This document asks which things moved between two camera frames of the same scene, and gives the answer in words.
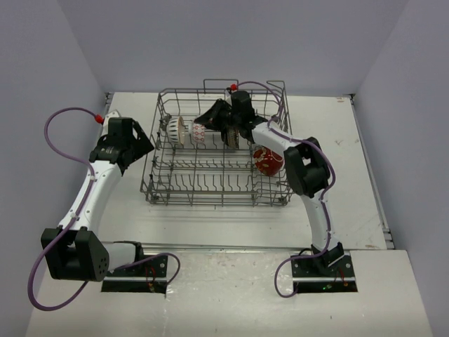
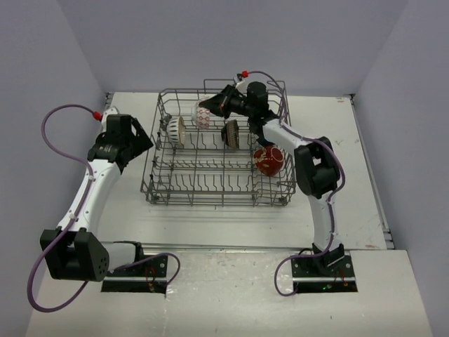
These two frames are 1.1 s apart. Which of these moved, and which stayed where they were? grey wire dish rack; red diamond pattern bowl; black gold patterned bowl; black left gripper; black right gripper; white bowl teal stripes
Moved: black right gripper; red diamond pattern bowl
Stayed: black left gripper; white bowl teal stripes; grey wire dish rack; black gold patterned bowl
